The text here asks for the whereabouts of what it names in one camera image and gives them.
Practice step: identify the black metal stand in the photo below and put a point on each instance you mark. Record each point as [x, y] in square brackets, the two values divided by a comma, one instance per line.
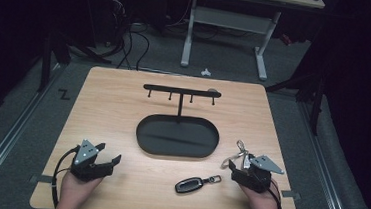
[316, 104]
[45, 63]

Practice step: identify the grey tape tab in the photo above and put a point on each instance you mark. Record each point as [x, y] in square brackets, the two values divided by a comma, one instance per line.
[290, 194]
[41, 178]

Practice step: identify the black car key fob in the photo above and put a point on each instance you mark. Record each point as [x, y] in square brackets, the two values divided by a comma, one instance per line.
[188, 185]

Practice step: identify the white paper scrap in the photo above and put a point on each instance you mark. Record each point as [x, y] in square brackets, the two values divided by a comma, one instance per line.
[205, 72]

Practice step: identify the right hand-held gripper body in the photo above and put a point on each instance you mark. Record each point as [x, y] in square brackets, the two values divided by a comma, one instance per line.
[256, 178]

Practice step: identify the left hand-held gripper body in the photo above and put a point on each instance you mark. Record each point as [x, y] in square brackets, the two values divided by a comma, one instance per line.
[85, 163]

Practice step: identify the person's left hand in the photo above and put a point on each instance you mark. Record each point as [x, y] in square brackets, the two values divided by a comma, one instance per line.
[74, 189]

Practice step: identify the white desk frame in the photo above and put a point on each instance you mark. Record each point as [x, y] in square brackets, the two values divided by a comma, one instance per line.
[228, 21]

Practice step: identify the black key stand with tray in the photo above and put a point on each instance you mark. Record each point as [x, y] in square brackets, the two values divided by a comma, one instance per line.
[177, 137]

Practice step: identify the metal floor rail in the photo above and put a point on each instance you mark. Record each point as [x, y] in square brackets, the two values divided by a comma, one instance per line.
[329, 169]
[7, 137]

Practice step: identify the person's right hand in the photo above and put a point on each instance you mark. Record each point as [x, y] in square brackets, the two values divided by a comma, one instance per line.
[260, 205]

